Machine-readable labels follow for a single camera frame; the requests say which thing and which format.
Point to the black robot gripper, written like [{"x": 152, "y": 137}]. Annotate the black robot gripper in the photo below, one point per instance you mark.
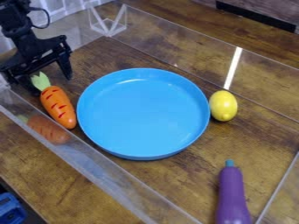
[{"x": 34, "y": 52}]

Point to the orange toy carrot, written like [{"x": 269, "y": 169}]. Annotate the orange toy carrot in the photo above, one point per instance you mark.
[{"x": 54, "y": 101}]

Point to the blue round plate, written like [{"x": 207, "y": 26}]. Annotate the blue round plate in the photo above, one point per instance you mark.
[{"x": 143, "y": 113}]

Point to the yellow toy lemon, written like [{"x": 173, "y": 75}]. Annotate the yellow toy lemon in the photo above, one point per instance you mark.
[{"x": 223, "y": 105}]

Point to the blue plastic object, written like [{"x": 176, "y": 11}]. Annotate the blue plastic object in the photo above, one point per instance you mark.
[{"x": 12, "y": 213}]

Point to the dark wooden ledge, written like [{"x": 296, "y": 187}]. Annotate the dark wooden ledge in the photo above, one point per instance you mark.
[{"x": 277, "y": 13}]

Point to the purple toy eggplant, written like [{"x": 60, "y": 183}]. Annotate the purple toy eggplant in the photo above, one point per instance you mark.
[{"x": 232, "y": 209}]

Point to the clear acrylic enclosure wall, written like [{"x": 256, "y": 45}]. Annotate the clear acrylic enclosure wall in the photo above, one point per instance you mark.
[{"x": 77, "y": 185}]

